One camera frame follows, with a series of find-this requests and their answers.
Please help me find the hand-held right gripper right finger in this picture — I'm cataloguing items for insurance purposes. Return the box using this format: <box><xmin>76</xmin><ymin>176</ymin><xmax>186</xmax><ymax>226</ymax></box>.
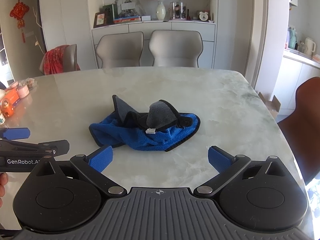
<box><xmin>193</xmin><ymin>146</ymin><xmax>292</xmax><ymax>197</ymax></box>

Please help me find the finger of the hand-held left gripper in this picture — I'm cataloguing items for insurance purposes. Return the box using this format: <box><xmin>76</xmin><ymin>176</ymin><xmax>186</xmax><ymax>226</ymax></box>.
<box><xmin>0</xmin><ymin>139</ymin><xmax>70</xmax><ymax>157</ymax></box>
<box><xmin>0</xmin><ymin>127</ymin><xmax>31</xmax><ymax>141</ymax></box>

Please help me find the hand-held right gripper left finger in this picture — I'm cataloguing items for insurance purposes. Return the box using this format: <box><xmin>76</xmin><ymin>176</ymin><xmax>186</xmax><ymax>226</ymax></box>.
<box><xmin>29</xmin><ymin>145</ymin><xmax>127</xmax><ymax>197</ymax></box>

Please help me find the blue towel with black trim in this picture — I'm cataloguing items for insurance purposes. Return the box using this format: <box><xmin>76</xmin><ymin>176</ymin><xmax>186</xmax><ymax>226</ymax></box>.
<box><xmin>89</xmin><ymin>94</ymin><xmax>201</xmax><ymax>153</ymax></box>

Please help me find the person's left hand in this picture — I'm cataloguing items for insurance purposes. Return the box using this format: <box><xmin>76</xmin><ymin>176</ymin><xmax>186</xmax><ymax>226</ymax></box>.
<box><xmin>0</xmin><ymin>172</ymin><xmax>9</xmax><ymax>207</ymax></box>

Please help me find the orange toy figure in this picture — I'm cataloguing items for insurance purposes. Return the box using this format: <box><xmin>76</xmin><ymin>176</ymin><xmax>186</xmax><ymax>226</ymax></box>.
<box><xmin>0</xmin><ymin>97</ymin><xmax>15</xmax><ymax>118</ymax></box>

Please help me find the orange box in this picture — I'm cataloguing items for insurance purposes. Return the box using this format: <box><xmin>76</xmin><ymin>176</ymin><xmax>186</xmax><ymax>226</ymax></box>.
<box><xmin>3</xmin><ymin>88</ymin><xmax>21</xmax><ymax>106</ymax></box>

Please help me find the open cardboard box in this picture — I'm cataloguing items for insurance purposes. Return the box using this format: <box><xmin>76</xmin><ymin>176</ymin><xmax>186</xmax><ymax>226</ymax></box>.
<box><xmin>257</xmin><ymin>92</ymin><xmax>282</xmax><ymax>119</ymax></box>

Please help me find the brown leather chair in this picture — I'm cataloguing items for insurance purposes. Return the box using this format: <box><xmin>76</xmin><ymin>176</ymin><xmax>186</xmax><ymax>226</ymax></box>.
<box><xmin>277</xmin><ymin>77</ymin><xmax>320</xmax><ymax>184</ymax></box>

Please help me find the grey chair with draped cloth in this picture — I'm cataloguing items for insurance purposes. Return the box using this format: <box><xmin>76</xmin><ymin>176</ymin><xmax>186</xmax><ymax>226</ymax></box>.
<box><xmin>39</xmin><ymin>44</ymin><xmax>78</xmax><ymax>76</ymax></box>

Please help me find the white counter cabinet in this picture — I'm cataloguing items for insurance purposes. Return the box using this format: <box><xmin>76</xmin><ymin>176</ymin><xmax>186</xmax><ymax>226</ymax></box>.
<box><xmin>256</xmin><ymin>49</ymin><xmax>320</xmax><ymax>117</ymax></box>

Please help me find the grey upholstered chair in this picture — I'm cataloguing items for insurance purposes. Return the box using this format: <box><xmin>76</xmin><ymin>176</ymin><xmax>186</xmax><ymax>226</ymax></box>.
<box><xmin>95</xmin><ymin>31</ymin><xmax>144</xmax><ymax>69</ymax></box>
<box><xmin>148</xmin><ymin>30</ymin><xmax>203</xmax><ymax>68</ymax></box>

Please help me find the dried branch decoration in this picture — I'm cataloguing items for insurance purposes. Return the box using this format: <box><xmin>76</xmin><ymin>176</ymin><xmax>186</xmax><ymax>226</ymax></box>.
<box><xmin>32</xmin><ymin>6</ymin><xmax>47</xmax><ymax>55</ymax></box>

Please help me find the red knot ornament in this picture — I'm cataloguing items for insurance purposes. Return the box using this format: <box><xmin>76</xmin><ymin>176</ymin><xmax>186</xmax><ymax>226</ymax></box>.
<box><xmin>9</xmin><ymin>0</ymin><xmax>30</xmax><ymax>43</ymax></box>

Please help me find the white sideboard cabinet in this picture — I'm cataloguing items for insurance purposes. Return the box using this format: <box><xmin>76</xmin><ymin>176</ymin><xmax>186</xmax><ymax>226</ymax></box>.
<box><xmin>91</xmin><ymin>19</ymin><xmax>217</xmax><ymax>69</ymax></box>

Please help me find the stack of books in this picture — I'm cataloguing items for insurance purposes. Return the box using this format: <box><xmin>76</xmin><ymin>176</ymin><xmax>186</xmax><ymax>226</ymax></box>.
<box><xmin>113</xmin><ymin>15</ymin><xmax>142</xmax><ymax>24</ymax></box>

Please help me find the cream electric kettle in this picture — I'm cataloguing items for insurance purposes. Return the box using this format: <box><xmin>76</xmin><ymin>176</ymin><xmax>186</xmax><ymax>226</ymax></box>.
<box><xmin>303</xmin><ymin>37</ymin><xmax>317</xmax><ymax>57</ymax></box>

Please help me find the green box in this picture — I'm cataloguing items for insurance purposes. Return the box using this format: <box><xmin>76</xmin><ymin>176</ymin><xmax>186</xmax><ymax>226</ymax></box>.
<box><xmin>102</xmin><ymin>3</ymin><xmax>119</xmax><ymax>23</ymax></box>

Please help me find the glass dome display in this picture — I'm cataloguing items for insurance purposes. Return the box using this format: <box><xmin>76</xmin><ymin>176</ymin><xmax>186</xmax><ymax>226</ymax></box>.
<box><xmin>169</xmin><ymin>1</ymin><xmax>187</xmax><ymax>21</ymax></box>

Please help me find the white card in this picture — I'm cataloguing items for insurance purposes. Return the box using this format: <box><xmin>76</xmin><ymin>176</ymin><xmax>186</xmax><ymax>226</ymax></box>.
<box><xmin>121</xmin><ymin>2</ymin><xmax>137</xmax><ymax>12</ymax></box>

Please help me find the dark photo frame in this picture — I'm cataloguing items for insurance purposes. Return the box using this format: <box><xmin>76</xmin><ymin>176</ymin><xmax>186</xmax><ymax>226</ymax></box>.
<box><xmin>93</xmin><ymin>12</ymin><xmax>109</xmax><ymax>29</ymax></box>

